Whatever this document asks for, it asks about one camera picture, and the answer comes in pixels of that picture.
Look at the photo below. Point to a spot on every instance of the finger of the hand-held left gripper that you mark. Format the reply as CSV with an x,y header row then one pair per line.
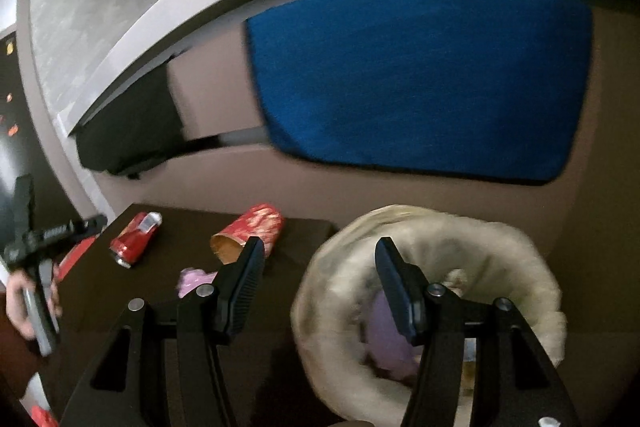
x,y
92,224

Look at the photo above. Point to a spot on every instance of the purple soft item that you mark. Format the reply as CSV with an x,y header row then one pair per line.
x,y
387,337

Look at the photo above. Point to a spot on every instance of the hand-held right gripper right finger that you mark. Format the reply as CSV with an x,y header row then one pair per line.
x,y
400,302

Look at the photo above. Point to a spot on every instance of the black board with magnets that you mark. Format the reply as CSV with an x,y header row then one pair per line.
x,y
10,117

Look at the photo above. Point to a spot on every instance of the beige plastic bag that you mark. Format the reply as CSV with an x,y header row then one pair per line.
x,y
340,307

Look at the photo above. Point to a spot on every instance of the black cloth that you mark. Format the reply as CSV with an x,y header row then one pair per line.
x,y
130,132

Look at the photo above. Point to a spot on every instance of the red patterned paper cup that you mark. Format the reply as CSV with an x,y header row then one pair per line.
x,y
250,227

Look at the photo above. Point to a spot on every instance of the person's left forearm brown sleeve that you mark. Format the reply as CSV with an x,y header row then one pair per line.
x,y
15,367

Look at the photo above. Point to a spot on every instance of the blue fleece blanket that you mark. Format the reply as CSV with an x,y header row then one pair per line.
x,y
420,77

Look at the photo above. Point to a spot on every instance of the red patterned packet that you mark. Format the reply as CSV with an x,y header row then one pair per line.
x,y
42,417

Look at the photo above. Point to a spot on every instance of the flat red packet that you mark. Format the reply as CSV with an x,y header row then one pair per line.
x,y
72,257

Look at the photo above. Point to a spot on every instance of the person's left hand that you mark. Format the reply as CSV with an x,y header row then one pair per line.
x,y
17,307

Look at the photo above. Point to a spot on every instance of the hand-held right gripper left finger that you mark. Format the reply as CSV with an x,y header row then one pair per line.
x,y
245,287

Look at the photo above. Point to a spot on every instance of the crushed red can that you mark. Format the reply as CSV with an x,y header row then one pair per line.
x,y
135,239

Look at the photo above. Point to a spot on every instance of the pink wrapper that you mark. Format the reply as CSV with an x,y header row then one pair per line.
x,y
197,282

